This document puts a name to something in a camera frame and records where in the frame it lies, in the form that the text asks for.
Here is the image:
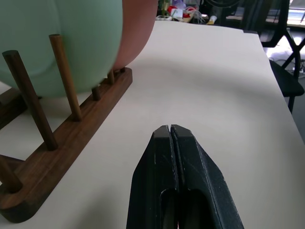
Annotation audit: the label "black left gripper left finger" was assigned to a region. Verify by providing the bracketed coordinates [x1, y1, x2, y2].
[126, 124, 180, 229]

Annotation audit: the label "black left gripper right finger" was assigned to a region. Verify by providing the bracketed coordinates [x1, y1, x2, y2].
[170, 124, 245, 229]

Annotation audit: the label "wooden dish rack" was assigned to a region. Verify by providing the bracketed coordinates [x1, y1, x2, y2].
[0, 34, 133, 224]

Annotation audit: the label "black office chair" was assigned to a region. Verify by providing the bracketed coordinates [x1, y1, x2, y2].
[243, 0, 305, 115]

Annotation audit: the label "pink plate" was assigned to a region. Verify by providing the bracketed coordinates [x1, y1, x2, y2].
[113, 0, 158, 71]

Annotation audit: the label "green plate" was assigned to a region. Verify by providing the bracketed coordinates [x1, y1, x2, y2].
[0, 0, 123, 98]

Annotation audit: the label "cluttered background desk items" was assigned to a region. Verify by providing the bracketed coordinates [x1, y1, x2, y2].
[156, 0, 224, 25]

